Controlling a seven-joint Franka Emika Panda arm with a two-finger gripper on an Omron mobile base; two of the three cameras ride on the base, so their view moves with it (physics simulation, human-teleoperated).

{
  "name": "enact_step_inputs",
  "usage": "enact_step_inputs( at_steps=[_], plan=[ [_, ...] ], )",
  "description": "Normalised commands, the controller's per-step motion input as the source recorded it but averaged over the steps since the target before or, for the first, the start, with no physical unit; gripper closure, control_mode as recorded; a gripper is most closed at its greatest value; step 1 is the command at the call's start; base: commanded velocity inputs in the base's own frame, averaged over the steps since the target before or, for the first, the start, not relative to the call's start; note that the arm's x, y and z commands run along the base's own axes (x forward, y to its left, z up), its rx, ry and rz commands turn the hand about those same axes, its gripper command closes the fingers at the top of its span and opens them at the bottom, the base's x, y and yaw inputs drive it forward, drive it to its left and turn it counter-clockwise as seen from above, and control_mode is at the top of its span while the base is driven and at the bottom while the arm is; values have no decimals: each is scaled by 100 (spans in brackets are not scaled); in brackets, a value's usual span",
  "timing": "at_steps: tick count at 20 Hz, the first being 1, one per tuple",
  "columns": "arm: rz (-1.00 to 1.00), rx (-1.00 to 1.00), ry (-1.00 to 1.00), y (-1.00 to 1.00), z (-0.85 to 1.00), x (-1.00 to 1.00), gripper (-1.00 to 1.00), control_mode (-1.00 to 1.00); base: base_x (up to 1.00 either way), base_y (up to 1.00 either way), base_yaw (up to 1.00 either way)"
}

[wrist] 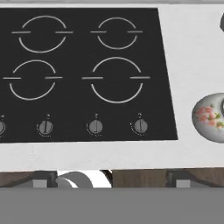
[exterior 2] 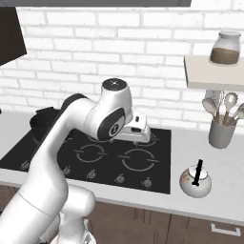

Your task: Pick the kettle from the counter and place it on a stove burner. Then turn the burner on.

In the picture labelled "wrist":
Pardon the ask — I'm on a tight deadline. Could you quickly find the white floral kettle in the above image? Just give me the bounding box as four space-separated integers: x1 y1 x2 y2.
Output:
191 92 224 144

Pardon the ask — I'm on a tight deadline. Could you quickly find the black hob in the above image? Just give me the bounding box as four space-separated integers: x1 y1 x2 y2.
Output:
0 7 179 144

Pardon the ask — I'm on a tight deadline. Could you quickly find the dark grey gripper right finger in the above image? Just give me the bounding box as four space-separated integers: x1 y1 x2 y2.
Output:
165 169 221 189

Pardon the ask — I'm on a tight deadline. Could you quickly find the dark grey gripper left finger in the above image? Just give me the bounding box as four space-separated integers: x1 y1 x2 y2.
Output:
3 171 58 189

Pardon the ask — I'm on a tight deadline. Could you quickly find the grey hob knob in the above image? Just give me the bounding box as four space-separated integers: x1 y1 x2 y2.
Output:
0 121 7 137
133 117 150 136
87 118 104 137
38 119 54 137

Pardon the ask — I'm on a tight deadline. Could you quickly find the white and grey round object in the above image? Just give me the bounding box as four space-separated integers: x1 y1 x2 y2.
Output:
55 170 114 189

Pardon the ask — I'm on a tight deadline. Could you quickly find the brown wooden cupboard front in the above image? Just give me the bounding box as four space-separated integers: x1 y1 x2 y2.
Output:
111 167 224 189
0 171 33 188

